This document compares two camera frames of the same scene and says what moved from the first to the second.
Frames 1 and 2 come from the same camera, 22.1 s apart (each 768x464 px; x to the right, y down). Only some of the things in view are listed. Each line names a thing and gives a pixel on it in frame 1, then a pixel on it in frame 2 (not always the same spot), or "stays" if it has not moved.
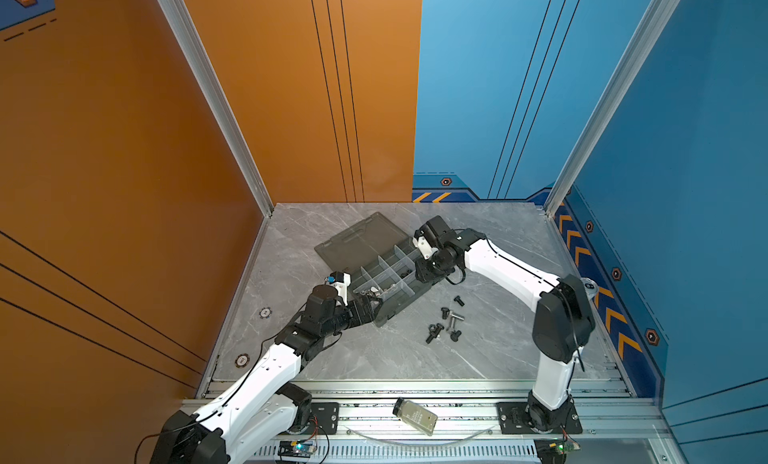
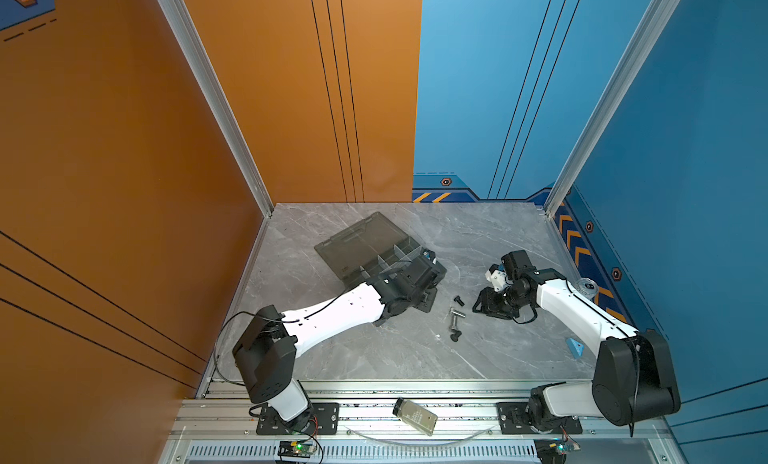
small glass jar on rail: x=416 y=416 stays
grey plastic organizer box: x=381 y=261 stays
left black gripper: x=368 y=315 -> x=428 y=300
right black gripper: x=422 y=275 -> x=487 y=305
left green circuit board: x=296 y=449 stays
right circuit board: x=554 y=450 stays
